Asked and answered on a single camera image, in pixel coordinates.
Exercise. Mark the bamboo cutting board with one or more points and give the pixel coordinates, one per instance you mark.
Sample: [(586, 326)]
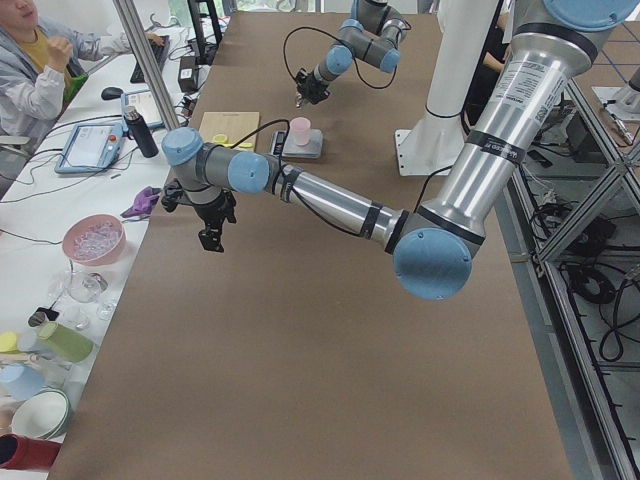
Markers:
[(238, 126)]

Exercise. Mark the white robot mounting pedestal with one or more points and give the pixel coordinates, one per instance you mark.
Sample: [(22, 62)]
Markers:
[(438, 137)]

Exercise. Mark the aluminium frame post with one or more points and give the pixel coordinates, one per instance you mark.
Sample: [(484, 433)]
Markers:
[(136, 35)]

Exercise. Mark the black computer mouse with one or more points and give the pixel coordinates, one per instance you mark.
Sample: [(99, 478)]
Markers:
[(111, 93)]

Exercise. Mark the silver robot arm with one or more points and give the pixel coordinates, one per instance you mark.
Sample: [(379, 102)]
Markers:
[(372, 34), (279, 255)]

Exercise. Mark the pink bowl with ice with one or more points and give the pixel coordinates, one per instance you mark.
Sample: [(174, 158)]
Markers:
[(95, 240)]

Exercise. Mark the black water bottle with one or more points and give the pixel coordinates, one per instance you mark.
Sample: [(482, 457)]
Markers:
[(139, 131)]

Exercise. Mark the white green rimmed bowl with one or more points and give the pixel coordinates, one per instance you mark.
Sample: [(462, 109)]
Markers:
[(44, 416)]

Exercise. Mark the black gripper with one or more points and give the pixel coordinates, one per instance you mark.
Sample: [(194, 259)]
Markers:
[(216, 213), (312, 87)]

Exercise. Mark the blue teach pendant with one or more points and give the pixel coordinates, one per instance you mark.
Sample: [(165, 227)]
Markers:
[(90, 147), (144, 103)]

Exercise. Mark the blue teach pendant near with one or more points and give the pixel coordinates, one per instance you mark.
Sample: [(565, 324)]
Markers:
[(90, 147)]

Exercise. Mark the seated person grey jacket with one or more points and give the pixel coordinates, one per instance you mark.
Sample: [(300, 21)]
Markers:
[(40, 68)]

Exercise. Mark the yellow cup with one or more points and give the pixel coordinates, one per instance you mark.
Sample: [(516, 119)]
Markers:
[(9, 343)]

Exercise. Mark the blue teach pendant far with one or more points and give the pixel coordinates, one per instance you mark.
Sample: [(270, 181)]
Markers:
[(144, 103)]

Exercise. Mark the pink plastic cup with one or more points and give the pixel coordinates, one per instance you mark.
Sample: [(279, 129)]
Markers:
[(300, 130)]

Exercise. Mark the red cup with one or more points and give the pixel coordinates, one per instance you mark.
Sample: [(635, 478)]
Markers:
[(24, 453)]

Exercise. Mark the purple cloth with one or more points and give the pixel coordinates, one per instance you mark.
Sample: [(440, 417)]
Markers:
[(143, 203)]

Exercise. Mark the green cup lying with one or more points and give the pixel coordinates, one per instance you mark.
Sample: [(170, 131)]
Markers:
[(66, 343)]

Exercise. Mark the light blue cup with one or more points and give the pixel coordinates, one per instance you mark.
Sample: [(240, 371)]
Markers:
[(21, 381)]

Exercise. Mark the clear wine glass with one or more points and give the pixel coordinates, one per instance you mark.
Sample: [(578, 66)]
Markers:
[(85, 287)]

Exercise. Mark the silver digital kitchen scale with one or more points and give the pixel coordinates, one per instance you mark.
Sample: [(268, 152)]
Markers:
[(285, 146)]

